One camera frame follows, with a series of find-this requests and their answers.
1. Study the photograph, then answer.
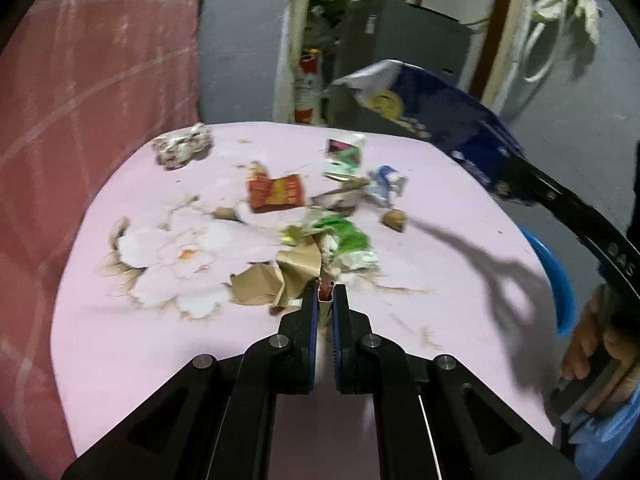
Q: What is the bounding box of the hanging white rag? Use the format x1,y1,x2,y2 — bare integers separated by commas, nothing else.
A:
532,0,601,48

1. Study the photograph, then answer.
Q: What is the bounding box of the person's light blue clothing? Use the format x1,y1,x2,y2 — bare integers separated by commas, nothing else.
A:
565,400,640,480

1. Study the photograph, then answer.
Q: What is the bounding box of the pink floral tablecloth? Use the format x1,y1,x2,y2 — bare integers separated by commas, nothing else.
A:
50,121,563,480

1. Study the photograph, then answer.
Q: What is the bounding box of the white pink carton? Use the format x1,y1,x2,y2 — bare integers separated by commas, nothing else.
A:
324,132,368,181

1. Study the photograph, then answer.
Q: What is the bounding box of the red orange snack wrapper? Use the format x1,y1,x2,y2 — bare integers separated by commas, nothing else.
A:
246,161,306,214

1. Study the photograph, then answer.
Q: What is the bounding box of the grey metal cabinet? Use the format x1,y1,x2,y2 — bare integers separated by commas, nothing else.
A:
327,0,473,136

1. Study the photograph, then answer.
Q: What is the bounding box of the large blue snack bag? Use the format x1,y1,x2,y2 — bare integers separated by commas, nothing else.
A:
332,59,538,206

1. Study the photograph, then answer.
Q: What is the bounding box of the brown nut shell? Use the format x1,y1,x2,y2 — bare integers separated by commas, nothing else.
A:
381,209,408,234

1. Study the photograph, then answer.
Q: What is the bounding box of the person's right hand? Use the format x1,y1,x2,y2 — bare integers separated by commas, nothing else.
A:
560,285,640,414

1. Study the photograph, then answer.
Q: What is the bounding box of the brown white wrapper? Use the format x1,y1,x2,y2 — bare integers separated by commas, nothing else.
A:
311,177,373,217

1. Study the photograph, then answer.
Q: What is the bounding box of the blue plastic basin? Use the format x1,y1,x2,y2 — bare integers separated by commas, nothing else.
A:
517,225,577,338

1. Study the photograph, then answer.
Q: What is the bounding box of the red plaid cloth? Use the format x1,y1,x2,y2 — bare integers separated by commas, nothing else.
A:
0,0,203,461

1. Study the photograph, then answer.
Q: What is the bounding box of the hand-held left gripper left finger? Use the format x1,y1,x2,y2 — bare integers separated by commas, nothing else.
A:
60,284,321,480

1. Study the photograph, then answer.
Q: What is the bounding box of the cream wooden door frame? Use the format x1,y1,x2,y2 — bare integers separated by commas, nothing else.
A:
272,0,533,123

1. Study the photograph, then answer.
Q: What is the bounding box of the red and white sack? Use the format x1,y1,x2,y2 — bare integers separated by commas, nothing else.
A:
294,50,326,126

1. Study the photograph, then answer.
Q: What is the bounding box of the blue white wrapper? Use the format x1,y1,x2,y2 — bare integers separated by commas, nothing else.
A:
367,165,409,208

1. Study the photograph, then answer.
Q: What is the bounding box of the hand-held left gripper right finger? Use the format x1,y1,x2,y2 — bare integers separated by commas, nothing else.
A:
332,284,584,480

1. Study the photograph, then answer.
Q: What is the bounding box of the crumpled brown paper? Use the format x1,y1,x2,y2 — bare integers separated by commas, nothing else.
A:
229,234,323,317

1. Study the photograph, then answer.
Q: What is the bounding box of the green plastic wrapper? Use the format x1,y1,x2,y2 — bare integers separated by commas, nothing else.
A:
280,207,380,277

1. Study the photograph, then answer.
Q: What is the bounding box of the white hose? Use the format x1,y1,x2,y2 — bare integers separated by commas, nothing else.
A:
522,10,563,84

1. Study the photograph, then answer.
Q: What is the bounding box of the red wrapper strip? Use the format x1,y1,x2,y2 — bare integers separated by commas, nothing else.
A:
316,277,337,330

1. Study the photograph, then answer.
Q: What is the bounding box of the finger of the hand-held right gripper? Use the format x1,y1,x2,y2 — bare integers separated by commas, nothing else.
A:
500,157,640,287

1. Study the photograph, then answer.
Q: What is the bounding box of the crumpled patterned wrapper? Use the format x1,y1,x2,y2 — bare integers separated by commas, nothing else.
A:
152,122,215,171

